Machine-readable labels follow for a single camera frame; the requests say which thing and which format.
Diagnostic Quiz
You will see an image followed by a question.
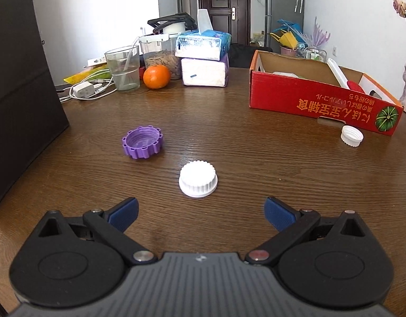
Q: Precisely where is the large white ribbed cap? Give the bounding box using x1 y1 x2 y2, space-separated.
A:
178 160 219 198

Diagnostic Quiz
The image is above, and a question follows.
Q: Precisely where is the black duffel bag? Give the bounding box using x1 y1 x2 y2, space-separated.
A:
228 43 273 68

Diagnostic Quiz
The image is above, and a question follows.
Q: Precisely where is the white and red spatula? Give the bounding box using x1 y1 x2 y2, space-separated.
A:
326 58 367 95

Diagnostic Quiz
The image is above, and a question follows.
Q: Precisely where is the clear jar of nuts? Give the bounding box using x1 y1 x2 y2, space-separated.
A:
138 34 182 81

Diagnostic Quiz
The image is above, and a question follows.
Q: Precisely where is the clear drinking glass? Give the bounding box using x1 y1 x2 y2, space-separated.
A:
104 45 140 92

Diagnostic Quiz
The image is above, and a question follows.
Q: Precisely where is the wire rack with bottles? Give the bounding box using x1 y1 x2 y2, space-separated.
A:
295 43 328 62

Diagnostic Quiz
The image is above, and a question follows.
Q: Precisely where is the purple ridged bottle cap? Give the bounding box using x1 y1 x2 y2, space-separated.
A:
121 125 163 160

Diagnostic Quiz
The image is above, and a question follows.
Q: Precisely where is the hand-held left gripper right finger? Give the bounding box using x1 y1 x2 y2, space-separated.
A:
244 196 368 267

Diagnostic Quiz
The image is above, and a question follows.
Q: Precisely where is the blue tissue pack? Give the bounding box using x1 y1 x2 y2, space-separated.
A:
174 8 232 61

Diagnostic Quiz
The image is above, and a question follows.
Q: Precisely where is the black panel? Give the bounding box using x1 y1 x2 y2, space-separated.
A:
0 0 71 214

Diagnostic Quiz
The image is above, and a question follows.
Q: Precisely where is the purple tissue pack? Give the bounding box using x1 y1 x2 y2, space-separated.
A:
181 54 230 88

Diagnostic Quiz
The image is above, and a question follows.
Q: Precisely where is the red cardboard box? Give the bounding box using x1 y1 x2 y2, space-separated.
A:
248 50 405 137

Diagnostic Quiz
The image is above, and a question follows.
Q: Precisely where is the yellow snack packet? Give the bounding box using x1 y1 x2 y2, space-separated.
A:
63 67 110 84

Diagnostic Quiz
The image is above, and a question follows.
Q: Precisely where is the grey refrigerator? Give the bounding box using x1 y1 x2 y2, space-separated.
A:
264 0 306 45

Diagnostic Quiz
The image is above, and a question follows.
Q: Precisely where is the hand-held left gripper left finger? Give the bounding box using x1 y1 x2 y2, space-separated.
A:
38 196 158 267

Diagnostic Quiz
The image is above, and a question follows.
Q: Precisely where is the white charger cable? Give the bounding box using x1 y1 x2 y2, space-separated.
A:
59 69 116 102

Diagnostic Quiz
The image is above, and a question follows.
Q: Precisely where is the white charger plug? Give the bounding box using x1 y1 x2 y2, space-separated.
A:
73 81 95 100

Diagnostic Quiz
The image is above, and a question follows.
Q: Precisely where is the yellow plastic dustpan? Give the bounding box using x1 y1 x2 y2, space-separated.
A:
270 30 295 49

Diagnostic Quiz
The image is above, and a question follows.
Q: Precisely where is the orange fruit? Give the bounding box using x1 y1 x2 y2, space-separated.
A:
143 64 171 90

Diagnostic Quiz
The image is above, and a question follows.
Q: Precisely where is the small white ribbed cap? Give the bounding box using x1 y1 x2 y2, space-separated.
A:
340 125 365 147

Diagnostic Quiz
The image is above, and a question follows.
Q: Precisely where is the black and white appliance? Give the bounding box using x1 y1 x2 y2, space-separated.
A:
147 13 198 36

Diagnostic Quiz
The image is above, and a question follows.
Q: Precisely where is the clear drinking straw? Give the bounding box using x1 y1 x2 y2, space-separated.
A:
123 37 138 75

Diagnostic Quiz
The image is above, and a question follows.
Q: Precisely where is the dark brown door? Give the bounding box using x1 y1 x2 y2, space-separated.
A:
196 0 252 45

